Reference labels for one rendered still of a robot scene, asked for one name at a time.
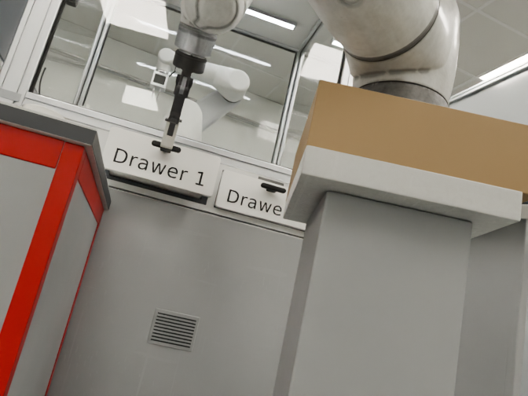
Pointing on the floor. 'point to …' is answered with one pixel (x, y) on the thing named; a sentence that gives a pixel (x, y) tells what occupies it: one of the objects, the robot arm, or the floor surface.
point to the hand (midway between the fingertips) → (170, 133)
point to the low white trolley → (43, 238)
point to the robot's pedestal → (381, 275)
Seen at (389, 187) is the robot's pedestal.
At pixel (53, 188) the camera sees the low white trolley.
